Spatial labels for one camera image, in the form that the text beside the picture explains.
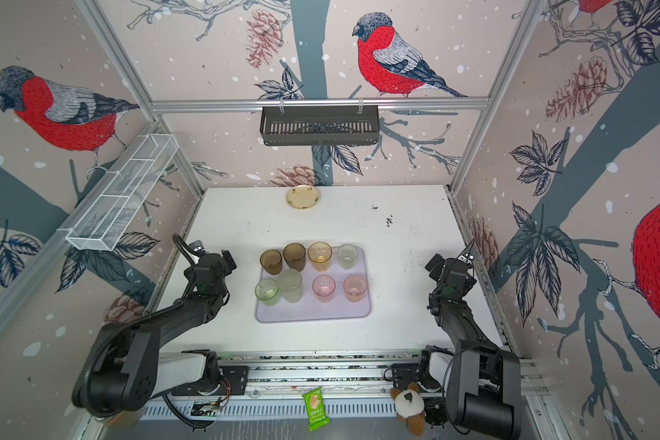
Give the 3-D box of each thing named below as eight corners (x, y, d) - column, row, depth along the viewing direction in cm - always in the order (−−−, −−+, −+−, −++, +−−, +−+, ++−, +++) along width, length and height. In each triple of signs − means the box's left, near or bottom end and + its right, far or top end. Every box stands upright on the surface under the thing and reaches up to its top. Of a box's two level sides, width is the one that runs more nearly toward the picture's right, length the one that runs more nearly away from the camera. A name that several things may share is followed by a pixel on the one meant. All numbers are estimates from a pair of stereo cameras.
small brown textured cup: (262, 275, 96) (258, 266, 91) (265, 259, 100) (262, 249, 95) (282, 275, 96) (279, 266, 91) (284, 259, 100) (281, 249, 95)
